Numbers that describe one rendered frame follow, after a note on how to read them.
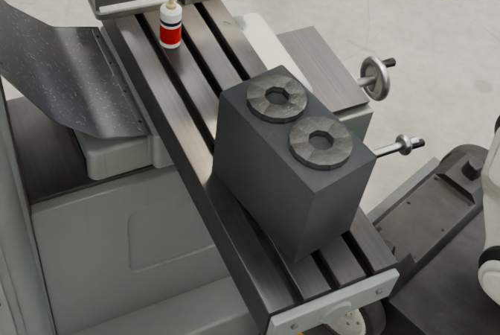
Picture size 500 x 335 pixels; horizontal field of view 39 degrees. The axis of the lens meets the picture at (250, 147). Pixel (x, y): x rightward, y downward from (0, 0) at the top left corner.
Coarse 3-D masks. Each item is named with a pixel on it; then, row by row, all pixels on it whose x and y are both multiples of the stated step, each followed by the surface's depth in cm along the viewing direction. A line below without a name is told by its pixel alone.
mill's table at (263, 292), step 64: (128, 64) 140; (192, 64) 135; (256, 64) 137; (192, 128) 125; (192, 192) 124; (256, 256) 110; (320, 256) 112; (384, 256) 112; (256, 320) 110; (320, 320) 110
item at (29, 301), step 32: (0, 96) 109; (0, 128) 114; (0, 160) 116; (0, 192) 121; (0, 224) 126; (32, 224) 139; (0, 256) 132; (32, 256) 142; (0, 288) 138; (32, 288) 146; (0, 320) 146; (32, 320) 154
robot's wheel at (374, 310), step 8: (368, 304) 150; (376, 304) 151; (352, 312) 157; (360, 312) 151; (368, 312) 150; (376, 312) 151; (384, 312) 152; (336, 320) 163; (344, 320) 161; (352, 320) 158; (360, 320) 156; (368, 320) 150; (376, 320) 151; (384, 320) 153; (328, 328) 165; (336, 328) 162; (344, 328) 162; (352, 328) 160; (360, 328) 158; (368, 328) 152; (376, 328) 152
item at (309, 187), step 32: (224, 96) 105; (256, 96) 104; (288, 96) 105; (224, 128) 109; (256, 128) 102; (288, 128) 102; (320, 128) 101; (224, 160) 114; (256, 160) 105; (288, 160) 98; (320, 160) 97; (352, 160) 100; (256, 192) 109; (288, 192) 101; (320, 192) 96; (352, 192) 104; (288, 224) 105; (320, 224) 104; (288, 256) 109
